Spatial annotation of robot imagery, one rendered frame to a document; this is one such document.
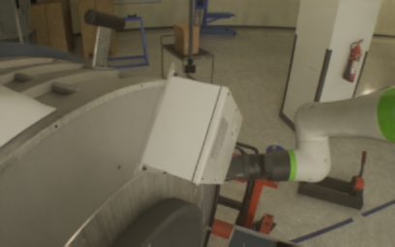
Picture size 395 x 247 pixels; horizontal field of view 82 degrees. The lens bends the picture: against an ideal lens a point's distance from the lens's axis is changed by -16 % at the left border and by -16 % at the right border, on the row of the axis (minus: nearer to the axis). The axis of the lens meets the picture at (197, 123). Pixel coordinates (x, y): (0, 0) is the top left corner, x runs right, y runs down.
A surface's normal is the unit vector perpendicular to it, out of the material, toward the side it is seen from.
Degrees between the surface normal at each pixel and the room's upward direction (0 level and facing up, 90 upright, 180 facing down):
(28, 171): 90
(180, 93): 47
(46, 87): 60
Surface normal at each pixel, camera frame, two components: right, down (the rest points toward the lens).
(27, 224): 0.92, 0.24
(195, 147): -0.27, -0.22
